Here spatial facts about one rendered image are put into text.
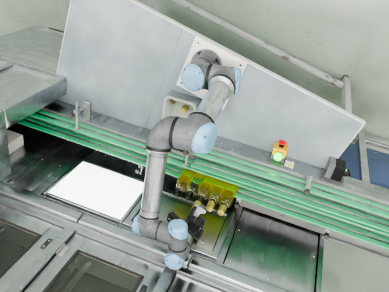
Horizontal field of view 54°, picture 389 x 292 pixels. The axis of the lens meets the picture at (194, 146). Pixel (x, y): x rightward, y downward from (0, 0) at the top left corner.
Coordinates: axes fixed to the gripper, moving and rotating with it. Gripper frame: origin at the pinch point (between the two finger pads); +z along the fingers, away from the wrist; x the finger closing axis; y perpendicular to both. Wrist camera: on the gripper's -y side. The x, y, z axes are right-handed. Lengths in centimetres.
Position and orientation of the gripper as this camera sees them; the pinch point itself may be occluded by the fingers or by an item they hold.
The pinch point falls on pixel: (195, 208)
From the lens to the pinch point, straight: 179.3
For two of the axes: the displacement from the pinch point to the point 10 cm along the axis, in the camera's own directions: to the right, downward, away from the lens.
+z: 3.2, -4.6, 8.3
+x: 1.7, -8.3, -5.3
